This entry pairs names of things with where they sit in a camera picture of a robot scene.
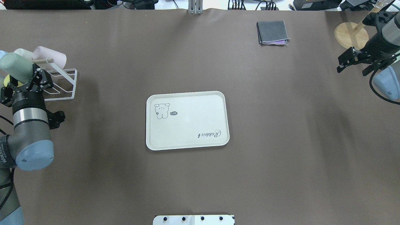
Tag wooden glass stand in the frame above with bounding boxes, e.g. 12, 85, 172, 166
334, 0, 399, 51

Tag grey folded cloth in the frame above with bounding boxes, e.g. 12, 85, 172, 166
256, 20, 290, 46

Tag pink plastic cup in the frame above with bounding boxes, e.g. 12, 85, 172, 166
32, 46, 67, 69

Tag aluminium frame post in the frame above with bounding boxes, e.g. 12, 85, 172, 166
187, 0, 204, 15

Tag cream plastic cup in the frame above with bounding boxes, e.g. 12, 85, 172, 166
14, 48, 33, 61

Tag white column mount base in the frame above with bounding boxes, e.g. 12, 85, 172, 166
152, 214, 235, 225

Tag green plastic cup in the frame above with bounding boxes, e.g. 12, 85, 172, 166
0, 52, 33, 84

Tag cream rabbit tray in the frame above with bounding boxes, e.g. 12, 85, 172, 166
146, 91, 230, 151

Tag light blue plastic cup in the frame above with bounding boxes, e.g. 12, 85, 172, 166
0, 50, 8, 59

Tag yellow plastic cup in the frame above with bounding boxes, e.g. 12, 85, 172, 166
3, 76, 23, 87

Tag white cup rack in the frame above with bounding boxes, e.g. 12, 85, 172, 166
32, 58, 79, 101

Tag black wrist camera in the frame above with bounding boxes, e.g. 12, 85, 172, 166
46, 110, 66, 130

